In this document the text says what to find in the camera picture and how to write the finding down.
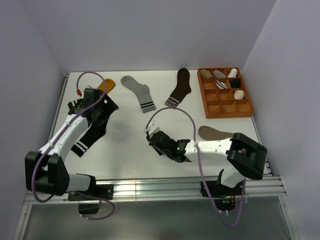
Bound black sock with white stripes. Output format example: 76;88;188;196
71;121;108;157

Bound plain black sock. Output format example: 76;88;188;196
149;140;164;156

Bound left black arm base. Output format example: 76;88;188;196
67;184;116;220

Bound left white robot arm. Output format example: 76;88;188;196
24;87;119;200

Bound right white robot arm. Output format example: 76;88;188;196
146;128;267;195

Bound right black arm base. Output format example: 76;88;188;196
206;180;245;212

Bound mustard yellow sock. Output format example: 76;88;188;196
97;78;116;94

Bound tan sock with maroon cuff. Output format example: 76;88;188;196
198;125;234;141

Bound grey sock with black stripes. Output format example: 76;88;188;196
120;75;157;114

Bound brown sock with pink stripes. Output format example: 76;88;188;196
164;68;192;108

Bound orange wooden compartment tray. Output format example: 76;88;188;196
197;67;254;119

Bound rolled striped sock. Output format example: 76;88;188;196
215;80;228;89

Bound rolled beige sock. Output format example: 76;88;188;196
200;69;213;79

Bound rolled cream sock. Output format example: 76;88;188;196
233;89;245;100

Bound rolled grey sock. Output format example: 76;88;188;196
213;69;227;79

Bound rolled black sock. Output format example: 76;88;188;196
229;78;241;89

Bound rolled white sock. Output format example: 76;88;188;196
228;68;238;78

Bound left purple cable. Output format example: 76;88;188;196
31;71;116;221

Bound purple cable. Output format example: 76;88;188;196
31;71;116;221
146;107;247;228

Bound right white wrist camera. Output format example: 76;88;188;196
143;121;160;142

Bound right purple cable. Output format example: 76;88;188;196
146;107;247;228

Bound aluminium frame rail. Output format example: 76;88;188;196
23;174;287;206

